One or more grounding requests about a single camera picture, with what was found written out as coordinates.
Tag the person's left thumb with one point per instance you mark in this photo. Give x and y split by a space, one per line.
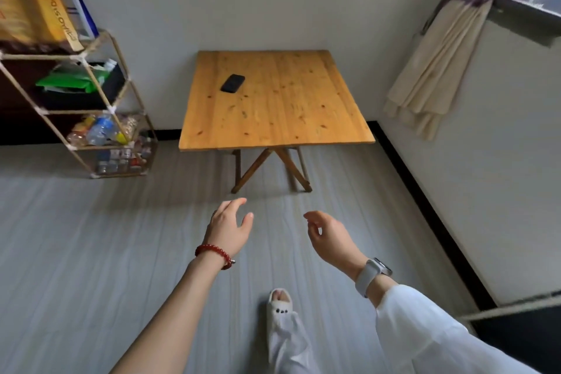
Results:
247 222

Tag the wooden frame shelf rack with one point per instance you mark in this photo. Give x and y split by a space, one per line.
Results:
111 108

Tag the group of small jars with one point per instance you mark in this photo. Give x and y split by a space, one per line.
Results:
125 159

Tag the wooden folding table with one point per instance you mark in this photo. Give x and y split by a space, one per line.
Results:
280 102

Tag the person's right forearm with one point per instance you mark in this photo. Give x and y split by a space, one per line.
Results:
429 334

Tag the blue and white box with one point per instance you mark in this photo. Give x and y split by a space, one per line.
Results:
79 1

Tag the black smartphone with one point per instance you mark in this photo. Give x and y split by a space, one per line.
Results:
232 83

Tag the white wrist watch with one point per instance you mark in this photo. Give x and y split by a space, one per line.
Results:
368 275

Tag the person's right hand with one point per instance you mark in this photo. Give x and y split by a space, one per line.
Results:
335 242

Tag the person's left hand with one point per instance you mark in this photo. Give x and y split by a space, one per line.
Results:
225 231

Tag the clear plastic bottle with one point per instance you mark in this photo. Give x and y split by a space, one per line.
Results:
100 130

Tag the white slipper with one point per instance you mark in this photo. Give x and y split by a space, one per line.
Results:
279 306

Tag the black storage box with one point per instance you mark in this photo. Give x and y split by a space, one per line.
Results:
111 89

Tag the person's leg in white trousers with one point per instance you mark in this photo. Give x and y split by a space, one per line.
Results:
291 349

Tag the person's right thumb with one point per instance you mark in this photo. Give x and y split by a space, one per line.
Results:
313 234

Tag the beige and purple curtain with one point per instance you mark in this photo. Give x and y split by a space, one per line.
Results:
442 58

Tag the green plastic bag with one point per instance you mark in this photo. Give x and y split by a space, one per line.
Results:
70 80

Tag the person's left forearm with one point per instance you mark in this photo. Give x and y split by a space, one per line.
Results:
175 316

